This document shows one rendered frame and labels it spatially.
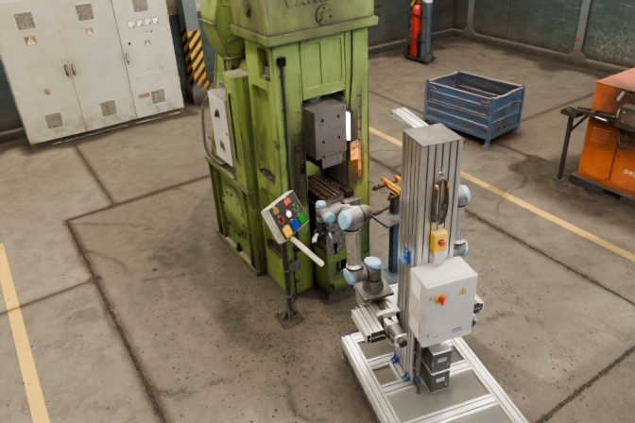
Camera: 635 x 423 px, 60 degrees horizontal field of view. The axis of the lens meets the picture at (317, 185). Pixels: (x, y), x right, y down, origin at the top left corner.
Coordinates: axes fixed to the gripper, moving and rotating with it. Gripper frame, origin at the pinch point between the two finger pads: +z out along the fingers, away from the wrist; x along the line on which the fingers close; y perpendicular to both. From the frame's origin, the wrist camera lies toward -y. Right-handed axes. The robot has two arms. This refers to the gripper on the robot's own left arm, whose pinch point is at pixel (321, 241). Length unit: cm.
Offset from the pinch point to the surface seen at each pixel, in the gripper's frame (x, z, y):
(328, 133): 26, -63, -51
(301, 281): -3, 81, -57
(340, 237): 32, 34, -46
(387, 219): 76, 26, -45
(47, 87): -241, 4, -524
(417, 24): 431, 19, -674
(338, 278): 29, 78, -47
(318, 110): 19, -83, -51
